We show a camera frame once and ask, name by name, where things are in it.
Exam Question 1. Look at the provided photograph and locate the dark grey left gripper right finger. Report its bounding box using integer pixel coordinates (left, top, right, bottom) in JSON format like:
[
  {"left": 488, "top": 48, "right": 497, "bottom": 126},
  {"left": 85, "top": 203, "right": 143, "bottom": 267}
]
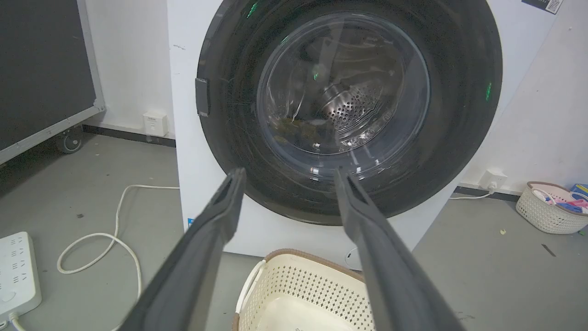
[{"left": 334, "top": 167, "right": 465, "bottom": 331}]

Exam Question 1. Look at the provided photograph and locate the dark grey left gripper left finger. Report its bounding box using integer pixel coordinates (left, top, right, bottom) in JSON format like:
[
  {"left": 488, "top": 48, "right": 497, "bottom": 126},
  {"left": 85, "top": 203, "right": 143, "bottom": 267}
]
[{"left": 119, "top": 168, "right": 247, "bottom": 331}]

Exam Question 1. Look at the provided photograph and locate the round dark washing machine door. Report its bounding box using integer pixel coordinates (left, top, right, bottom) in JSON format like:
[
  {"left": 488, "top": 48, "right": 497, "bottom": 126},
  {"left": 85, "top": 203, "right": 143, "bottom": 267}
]
[{"left": 195, "top": 0, "right": 503, "bottom": 226}]

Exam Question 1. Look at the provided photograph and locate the white washing machine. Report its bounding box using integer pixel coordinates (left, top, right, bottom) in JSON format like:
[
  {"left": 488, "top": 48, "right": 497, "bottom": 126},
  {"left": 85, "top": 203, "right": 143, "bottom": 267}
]
[{"left": 166, "top": 0, "right": 570, "bottom": 271}]

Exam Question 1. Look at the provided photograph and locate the cream perforated laundry basket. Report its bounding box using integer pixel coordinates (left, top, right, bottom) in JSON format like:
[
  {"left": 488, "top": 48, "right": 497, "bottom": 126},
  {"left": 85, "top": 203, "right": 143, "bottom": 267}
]
[{"left": 232, "top": 249, "right": 376, "bottom": 331}]

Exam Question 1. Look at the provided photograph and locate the small white basket with clothes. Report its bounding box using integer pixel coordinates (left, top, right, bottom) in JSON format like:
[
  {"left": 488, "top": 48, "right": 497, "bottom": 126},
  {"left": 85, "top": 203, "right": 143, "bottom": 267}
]
[{"left": 515, "top": 181, "right": 588, "bottom": 235}]

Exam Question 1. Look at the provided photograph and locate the grey caster wheel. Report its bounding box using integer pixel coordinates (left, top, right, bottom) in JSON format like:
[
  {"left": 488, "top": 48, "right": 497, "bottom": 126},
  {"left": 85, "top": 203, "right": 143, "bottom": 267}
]
[{"left": 56, "top": 125, "right": 85, "bottom": 154}]

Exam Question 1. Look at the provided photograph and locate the white power strip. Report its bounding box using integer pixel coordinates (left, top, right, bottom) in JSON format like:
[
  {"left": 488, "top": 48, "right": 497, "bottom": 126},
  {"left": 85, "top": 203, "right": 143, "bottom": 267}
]
[{"left": 0, "top": 231, "right": 43, "bottom": 322}]

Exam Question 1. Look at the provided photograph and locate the black QR code sticker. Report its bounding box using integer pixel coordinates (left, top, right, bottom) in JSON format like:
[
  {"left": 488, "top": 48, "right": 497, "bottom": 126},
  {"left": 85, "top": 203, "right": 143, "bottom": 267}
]
[{"left": 521, "top": 0, "right": 564, "bottom": 15}]

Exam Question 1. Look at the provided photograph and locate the white power cable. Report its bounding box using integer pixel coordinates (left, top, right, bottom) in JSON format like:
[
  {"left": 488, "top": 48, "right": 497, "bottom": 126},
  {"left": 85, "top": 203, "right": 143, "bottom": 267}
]
[{"left": 9, "top": 184, "right": 181, "bottom": 331}]

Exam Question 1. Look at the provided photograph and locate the white wall plug socket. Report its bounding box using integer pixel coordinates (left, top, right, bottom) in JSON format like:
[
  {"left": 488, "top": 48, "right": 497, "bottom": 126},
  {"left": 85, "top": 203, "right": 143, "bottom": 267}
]
[{"left": 479, "top": 169, "right": 508, "bottom": 192}]

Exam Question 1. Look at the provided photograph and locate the white wall socket box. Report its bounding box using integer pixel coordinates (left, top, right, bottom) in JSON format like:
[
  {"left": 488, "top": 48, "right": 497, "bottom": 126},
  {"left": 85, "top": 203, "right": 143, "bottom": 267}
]
[{"left": 142, "top": 111, "right": 169, "bottom": 137}]

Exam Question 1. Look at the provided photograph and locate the black panel cart with frame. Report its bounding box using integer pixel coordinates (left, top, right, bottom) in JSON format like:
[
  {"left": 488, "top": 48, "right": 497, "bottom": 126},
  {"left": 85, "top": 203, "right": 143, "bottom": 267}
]
[{"left": 0, "top": 0, "right": 106, "bottom": 165}]

